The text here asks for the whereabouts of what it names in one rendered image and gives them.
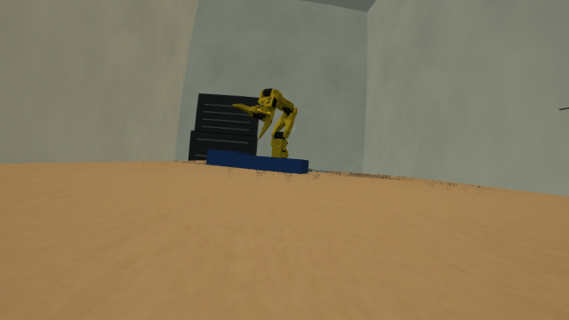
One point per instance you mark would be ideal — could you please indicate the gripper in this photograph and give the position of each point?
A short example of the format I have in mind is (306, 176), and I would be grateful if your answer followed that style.
(252, 111)

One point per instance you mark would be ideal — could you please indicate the blue bin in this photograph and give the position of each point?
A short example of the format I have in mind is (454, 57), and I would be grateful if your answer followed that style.
(265, 163)

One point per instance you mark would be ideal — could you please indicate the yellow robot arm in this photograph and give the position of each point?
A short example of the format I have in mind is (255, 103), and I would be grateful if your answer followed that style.
(276, 100)

